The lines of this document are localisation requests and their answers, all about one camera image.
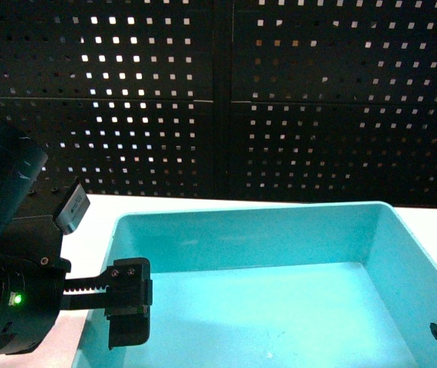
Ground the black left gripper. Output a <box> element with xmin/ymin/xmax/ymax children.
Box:
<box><xmin>0</xmin><ymin>215</ymin><xmax>153</xmax><ymax>355</ymax></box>

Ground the turquoise plastic box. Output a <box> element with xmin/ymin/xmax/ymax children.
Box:
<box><xmin>74</xmin><ymin>202</ymin><xmax>437</xmax><ymax>367</ymax></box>

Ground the black perforated metal panel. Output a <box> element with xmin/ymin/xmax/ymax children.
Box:
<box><xmin>0</xmin><ymin>1</ymin><xmax>437</xmax><ymax>208</ymax></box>

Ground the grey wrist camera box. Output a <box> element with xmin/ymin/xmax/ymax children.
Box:
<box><xmin>53</xmin><ymin>178</ymin><xmax>90</xmax><ymax>235</ymax></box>

